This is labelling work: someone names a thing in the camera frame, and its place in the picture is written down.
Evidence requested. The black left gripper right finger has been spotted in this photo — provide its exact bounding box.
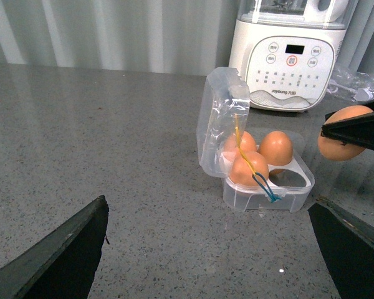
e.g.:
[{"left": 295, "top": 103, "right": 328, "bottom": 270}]
[{"left": 308, "top": 199, "right": 374, "bottom": 298}]

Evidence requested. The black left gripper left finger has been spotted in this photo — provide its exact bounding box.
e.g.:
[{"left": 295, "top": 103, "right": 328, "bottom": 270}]
[{"left": 0, "top": 195, "right": 109, "bottom": 298}]

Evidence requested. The brown carried egg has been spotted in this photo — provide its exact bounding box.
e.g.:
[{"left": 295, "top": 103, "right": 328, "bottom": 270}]
[{"left": 317, "top": 105, "right": 373, "bottom": 161}]

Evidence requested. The brown egg back right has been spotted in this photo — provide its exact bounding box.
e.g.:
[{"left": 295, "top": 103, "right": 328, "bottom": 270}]
[{"left": 258, "top": 131, "right": 293, "bottom": 166}]

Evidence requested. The clear plastic egg box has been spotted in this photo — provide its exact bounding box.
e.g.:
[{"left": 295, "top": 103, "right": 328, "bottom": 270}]
[{"left": 196, "top": 67, "right": 315, "bottom": 212}]

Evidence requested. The brown egg back left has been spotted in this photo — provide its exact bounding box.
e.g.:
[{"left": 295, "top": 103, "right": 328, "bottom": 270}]
[{"left": 223, "top": 131, "right": 257, "bottom": 162}]

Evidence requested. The brown egg front left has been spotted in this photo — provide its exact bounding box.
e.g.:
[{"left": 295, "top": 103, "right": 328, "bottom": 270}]
[{"left": 229, "top": 152, "right": 269, "bottom": 186}]

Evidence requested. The clear plastic bag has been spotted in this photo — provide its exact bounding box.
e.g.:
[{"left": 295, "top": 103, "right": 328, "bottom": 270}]
[{"left": 326, "top": 64, "right": 374, "bottom": 103}]

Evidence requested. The blue rubber band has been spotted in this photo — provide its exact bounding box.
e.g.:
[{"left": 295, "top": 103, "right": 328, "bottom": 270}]
[{"left": 252, "top": 172, "right": 281, "bottom": 203}]

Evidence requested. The white Joyoung blender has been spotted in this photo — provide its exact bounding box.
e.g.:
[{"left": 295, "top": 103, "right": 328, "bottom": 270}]
[{"left": 229, "top": 0, "right": 357, "bottom": 112}]

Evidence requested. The yellow rubber band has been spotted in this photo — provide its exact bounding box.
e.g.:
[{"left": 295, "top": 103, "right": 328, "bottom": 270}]
[{"left": 234, "top": 114, "right": 256, "bottom": 178}]

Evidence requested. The white power cable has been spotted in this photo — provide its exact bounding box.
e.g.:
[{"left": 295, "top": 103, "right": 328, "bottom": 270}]
[{"left": 328, "top": 83, "right": 374, "bottom": 102}]

